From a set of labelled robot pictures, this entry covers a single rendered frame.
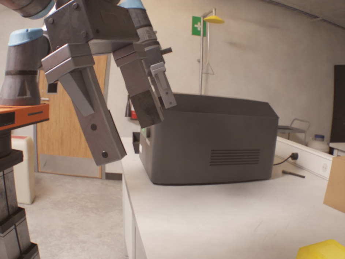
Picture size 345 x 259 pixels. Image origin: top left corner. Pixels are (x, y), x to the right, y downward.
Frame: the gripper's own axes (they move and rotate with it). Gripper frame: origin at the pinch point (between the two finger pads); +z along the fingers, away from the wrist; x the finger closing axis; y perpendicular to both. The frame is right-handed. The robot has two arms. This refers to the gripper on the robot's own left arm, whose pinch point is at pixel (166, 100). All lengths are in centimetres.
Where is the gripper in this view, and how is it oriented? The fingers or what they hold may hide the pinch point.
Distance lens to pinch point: 82.1
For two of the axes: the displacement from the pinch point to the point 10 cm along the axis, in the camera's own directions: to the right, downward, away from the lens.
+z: 3.5, 9.4, 0.1
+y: 9.4, -3.5, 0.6
